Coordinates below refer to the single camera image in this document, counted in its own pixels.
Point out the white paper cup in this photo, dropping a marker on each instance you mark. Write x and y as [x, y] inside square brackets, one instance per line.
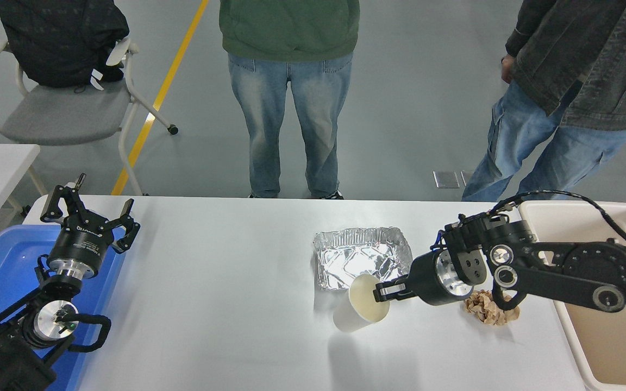
[354, 317]

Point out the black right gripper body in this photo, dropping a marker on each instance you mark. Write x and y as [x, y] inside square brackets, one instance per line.
[424, 279]

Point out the person's hand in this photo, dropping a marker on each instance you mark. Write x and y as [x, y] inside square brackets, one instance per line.
[507, 69]

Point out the grey white chair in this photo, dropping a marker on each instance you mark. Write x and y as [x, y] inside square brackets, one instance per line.
[63, 114]

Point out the person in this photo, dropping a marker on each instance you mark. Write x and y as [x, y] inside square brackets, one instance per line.
[590, 54]
[291, 32]

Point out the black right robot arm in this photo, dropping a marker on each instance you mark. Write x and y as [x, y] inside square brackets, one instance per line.
[590, 266]

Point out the blue plastic tray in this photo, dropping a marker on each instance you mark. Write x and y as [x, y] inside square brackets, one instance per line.
[3, 271]

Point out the tan paper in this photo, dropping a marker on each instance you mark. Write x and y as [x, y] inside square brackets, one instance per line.
[487, 316]

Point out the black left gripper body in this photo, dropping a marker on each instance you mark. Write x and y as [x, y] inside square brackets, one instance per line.
[80, 244]

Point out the black backpack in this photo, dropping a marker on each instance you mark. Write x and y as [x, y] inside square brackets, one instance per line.
[57, 43]

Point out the large pale bin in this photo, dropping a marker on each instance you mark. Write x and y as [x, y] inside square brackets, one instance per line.
[617, 347]

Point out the silver floor outlet plate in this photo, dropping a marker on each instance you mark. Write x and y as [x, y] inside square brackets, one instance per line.
[446, 179]
[466, 175]

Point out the silver foil tray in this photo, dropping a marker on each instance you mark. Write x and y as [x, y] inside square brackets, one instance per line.
[345, 255]

